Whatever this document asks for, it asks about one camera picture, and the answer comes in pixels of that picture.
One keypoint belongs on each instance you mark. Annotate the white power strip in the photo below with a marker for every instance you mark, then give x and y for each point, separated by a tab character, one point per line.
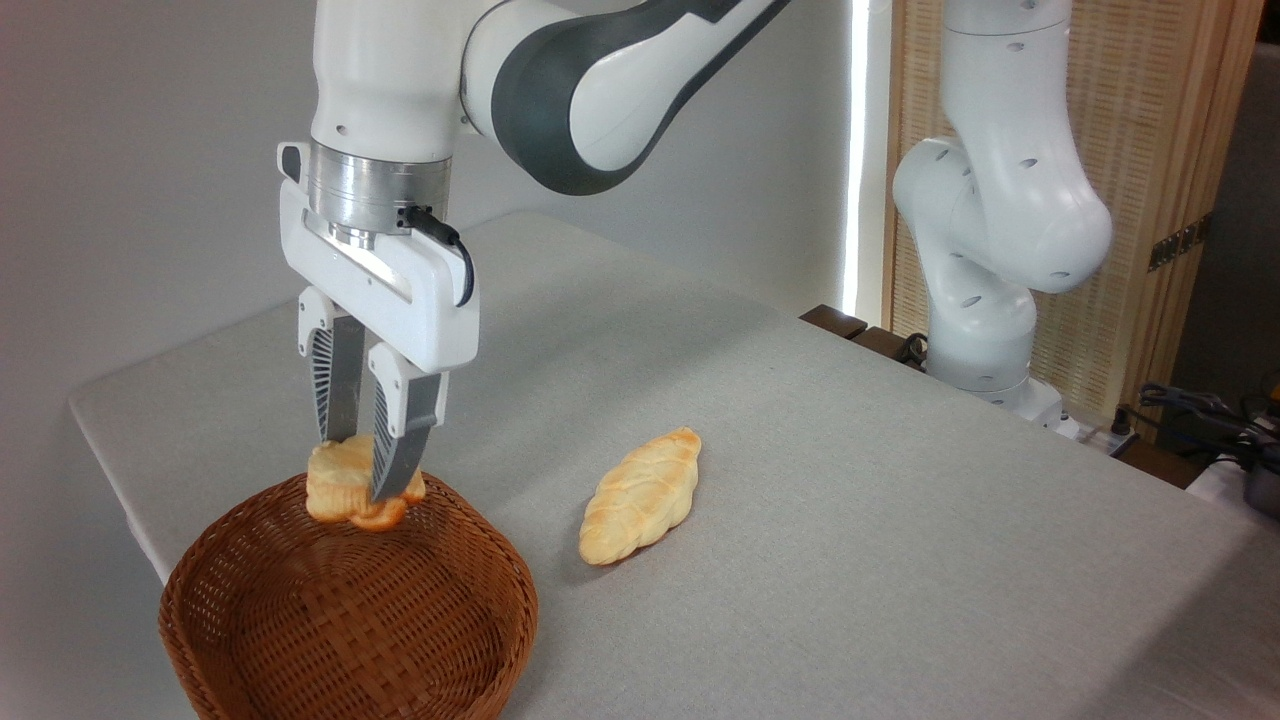
1105	440

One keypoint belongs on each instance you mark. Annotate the small round bread roll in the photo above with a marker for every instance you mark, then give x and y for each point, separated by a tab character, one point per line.
340	490

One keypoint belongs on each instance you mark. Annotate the grey tablecloth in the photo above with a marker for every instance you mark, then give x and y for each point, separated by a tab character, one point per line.
850	520

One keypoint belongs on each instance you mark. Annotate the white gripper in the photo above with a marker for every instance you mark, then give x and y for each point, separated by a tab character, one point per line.
420	310

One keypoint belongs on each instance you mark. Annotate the brown woven wicker basket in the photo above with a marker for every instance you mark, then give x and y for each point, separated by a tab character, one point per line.
350	610

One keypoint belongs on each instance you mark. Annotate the black metal screen hinge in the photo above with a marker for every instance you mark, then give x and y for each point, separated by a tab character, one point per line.
1180	243

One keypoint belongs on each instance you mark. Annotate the light wooden slatted screen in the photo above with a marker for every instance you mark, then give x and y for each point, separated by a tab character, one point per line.
1160	100

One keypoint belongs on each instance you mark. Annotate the long braided bread loaf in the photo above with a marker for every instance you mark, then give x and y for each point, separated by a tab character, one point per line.
640	495

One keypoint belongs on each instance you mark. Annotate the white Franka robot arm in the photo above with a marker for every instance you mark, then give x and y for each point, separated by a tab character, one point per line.
1000	200

